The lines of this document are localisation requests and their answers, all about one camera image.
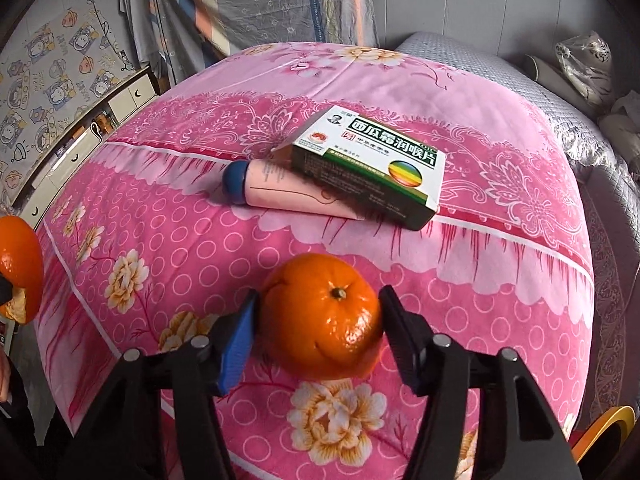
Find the peeled orange mandarin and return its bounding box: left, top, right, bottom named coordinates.
left=1, top=216, right=43, bottom=325

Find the whole orange mandarin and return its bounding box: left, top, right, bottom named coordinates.
left=257, top=252, right=383, bottom=380

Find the pink cream tube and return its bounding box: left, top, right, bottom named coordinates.
left=222, top=159, right=364, bottom=220

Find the green white medicine box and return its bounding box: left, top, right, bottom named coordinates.
left=290, top=105, right=447, bottom=231

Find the yellow rimmed trash bin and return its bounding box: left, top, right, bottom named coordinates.
left=572, top=405, right=637, bottom=464

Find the grey quilted corner sofa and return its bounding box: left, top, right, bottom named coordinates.
left=398, top=32, right=639, bottom=428

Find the pink floral tablecloth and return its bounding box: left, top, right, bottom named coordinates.
left=37, top=44, right=594, bottom=479

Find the white drawer cabinet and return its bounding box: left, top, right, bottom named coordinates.
left=11, top=65, right=160, bottom=228

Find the grey bolster cushion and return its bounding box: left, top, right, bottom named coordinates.
left=522, top=54, right=597, bottom=119

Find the silver plastic bag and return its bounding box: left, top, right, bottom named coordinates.
left=555, top=30, right=615, bottom=112

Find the striped hanging cloth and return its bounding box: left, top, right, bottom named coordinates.
left=119, top=0, right=378, bottom=87

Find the cartoon print wall cloth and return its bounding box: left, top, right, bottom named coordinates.
left=1, top=0, right=136, bottom=205

